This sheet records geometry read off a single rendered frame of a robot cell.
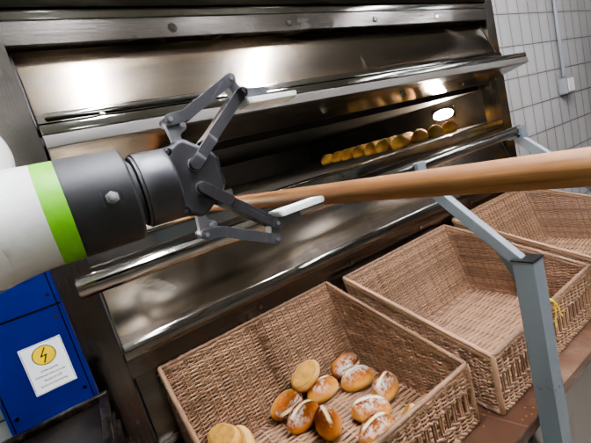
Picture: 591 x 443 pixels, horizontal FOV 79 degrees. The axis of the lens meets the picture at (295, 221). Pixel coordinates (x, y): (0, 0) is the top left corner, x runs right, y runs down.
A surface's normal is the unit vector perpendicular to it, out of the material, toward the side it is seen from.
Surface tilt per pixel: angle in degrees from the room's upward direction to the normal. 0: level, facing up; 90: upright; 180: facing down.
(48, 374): 90
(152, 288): 70
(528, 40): 90
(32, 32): 90
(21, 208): 79
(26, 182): 55
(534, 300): 90
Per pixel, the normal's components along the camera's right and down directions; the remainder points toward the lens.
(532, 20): 0.52, 0.00
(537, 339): -0.81, 0.31
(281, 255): 0.40, -0.32
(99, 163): 0.22, -0.63
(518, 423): -0.26, -0.95
